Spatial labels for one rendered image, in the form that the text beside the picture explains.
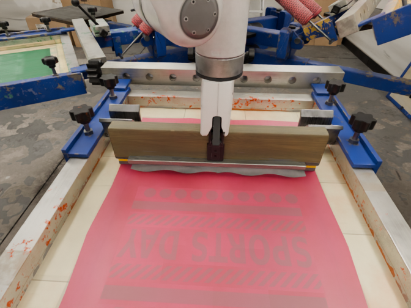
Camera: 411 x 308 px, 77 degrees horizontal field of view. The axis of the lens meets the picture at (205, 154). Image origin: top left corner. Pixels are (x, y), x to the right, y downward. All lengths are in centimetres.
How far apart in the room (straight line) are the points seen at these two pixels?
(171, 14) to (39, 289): 39
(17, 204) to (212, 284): 181
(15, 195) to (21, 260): 173
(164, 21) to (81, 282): 35
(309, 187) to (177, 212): 26
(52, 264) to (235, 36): 42
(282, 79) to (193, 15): 53
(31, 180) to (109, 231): 178
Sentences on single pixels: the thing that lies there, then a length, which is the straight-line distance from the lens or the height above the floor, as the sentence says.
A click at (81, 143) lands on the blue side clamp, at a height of 100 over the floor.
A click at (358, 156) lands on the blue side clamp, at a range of 58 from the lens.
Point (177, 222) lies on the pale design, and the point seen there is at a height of 95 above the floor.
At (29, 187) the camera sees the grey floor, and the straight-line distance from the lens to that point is 218.
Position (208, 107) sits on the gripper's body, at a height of 112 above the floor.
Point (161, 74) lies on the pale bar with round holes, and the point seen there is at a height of 102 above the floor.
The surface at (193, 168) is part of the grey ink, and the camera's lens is 53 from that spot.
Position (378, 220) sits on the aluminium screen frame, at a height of 98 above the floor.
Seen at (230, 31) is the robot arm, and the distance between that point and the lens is 38.
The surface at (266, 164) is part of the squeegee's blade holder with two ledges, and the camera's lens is 51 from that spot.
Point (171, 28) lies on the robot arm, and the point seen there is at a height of 125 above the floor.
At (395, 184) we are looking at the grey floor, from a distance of 226.
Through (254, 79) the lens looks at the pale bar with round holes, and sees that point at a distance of 78.
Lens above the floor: 132
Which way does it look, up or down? 40 degrees down
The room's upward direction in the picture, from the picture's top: straight up
